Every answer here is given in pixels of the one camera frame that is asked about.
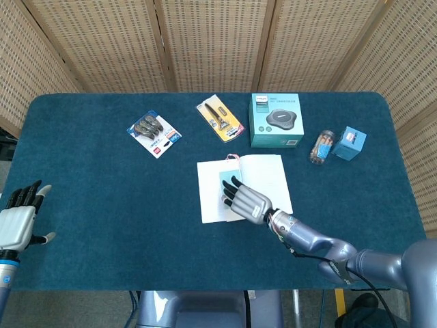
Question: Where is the clear jar with sticks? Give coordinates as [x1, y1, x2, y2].
[309, 129, 337, 165]

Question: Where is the small blue cardboard box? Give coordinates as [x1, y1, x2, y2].
[331, 126, 368, 161]

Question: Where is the blue-grey robot torso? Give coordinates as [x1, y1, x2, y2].
[136, 290, 284, 328]

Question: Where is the black rounded object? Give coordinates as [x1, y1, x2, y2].
[335, 292, 397, 328]

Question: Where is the yellow razor blister pack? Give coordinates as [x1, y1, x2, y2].
[195, 94, 246, 144]

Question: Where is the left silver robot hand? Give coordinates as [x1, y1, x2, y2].
[0, 180, 57, 252]

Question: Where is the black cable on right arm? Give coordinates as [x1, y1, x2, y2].
[289, 248, 399, 328]

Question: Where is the open white lined notebook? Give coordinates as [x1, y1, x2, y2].
[197, 154, 294, 225]

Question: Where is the light blue bookmark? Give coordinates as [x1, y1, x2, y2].
[218, 153, 244, 210]

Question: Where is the black equipment beside screen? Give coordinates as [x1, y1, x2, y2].
[0, 128, 18, 162]

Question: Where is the woven wooden folding screen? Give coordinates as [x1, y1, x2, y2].
[0, 0, 437, 240]

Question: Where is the white blue clip blister pack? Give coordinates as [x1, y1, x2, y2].
[126, 109, 183, 159]

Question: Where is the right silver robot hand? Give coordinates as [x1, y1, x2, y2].
[221, 175, 274, 226]

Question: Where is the blue cable under table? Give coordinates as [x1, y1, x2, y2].
[127, 290, 140, 328]

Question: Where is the teal table cloth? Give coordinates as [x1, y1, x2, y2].
[0, 91, 432, 292]

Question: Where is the black cable under table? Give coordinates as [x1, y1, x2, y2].
[242, 290, 253, 328]

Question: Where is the teal speaker box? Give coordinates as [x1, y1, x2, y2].
[248, 92, 305, 149]

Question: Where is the metal table leg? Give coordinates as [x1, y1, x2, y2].
[292, 289, 303, 328]

